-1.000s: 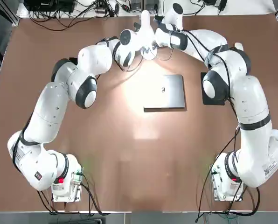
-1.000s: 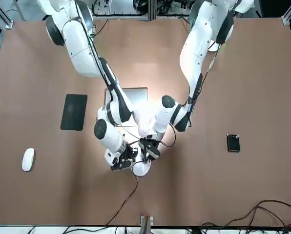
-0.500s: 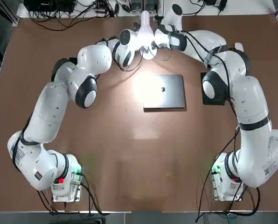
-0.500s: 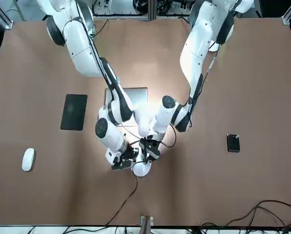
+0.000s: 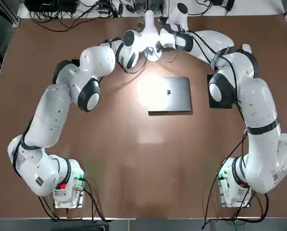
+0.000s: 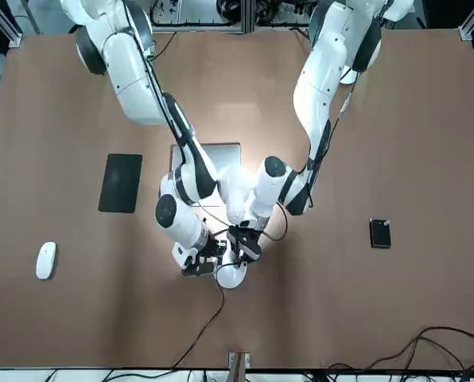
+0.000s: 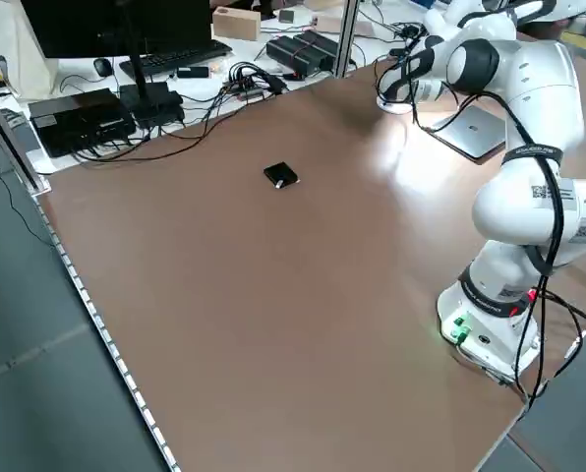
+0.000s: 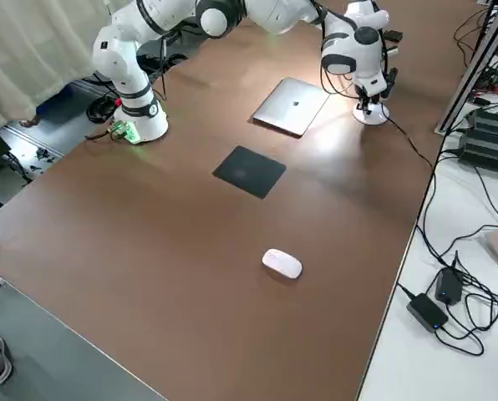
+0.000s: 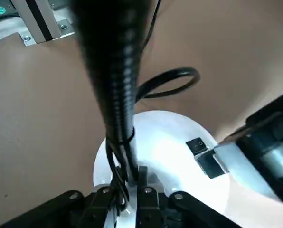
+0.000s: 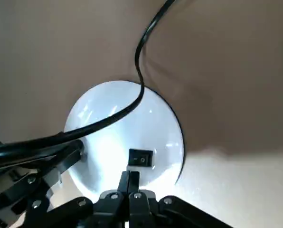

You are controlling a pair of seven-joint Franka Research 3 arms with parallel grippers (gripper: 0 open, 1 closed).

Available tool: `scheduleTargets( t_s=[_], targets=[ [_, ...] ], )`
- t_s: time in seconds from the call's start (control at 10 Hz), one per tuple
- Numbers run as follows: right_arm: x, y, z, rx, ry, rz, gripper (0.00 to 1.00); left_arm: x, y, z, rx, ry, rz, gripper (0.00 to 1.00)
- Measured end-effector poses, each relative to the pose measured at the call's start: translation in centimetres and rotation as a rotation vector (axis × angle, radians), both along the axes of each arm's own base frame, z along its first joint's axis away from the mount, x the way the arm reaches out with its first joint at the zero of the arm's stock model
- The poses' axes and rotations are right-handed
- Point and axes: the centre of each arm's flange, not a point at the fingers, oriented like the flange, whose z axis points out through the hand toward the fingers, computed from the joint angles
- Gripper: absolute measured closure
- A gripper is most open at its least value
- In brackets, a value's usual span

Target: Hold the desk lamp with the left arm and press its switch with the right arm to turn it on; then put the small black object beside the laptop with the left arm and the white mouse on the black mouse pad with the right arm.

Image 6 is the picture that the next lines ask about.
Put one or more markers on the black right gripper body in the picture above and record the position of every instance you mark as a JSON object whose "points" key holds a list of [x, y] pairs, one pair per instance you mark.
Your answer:
{"points": [[214, 250]]}

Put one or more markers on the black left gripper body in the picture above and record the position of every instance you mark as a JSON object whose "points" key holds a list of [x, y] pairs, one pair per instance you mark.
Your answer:
{"points": [[237, 232]]}

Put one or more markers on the white desk lamp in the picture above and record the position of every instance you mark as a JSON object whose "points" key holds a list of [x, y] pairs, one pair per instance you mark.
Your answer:
{"points": [[235, 195]]}

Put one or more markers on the small black hard drive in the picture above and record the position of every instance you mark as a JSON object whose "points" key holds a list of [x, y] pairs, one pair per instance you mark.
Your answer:
{"points": [[380, 235]]}

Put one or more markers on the white computer mouse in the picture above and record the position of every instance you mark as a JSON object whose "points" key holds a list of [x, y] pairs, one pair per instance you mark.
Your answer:
{"points": [[47, 260]]}

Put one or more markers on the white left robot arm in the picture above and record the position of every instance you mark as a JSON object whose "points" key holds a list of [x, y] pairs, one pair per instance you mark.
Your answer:
{"points": [[320, 71]]}

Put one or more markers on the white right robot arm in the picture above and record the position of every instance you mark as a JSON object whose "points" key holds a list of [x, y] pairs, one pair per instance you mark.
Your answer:
{"points": [[133, 71]]}

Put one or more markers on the silver closed laptop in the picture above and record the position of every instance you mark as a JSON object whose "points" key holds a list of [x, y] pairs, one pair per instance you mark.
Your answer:
{"points": [[225, 155]]}

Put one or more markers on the black mouse pad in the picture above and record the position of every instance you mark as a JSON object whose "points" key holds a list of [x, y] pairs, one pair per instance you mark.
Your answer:
{"points": [[119, 183]]}

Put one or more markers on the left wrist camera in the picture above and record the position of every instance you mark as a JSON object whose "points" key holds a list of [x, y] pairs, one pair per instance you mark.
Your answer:
{"points": [[249, 244]]}

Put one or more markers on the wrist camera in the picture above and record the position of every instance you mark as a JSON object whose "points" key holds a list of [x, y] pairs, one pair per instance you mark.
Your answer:
{"points": [[249, 244], [197, 270]]}

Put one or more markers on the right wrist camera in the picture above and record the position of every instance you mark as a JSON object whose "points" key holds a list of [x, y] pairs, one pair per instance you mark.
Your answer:
{"points": [[197, 270]]}

